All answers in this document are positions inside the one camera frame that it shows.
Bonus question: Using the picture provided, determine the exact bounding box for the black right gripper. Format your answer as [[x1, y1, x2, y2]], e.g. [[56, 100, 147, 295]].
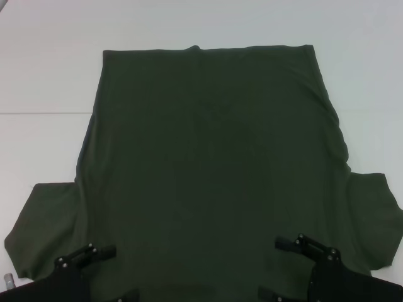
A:
[[258, 233, 403, 302]]

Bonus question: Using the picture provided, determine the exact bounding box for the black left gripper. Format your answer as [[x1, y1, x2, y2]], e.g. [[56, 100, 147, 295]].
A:
[[0, 243, 140, 302]]

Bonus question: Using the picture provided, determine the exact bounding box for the dark green shirt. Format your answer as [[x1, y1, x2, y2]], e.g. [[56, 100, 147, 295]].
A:
[[3, 45, 403, 302]]

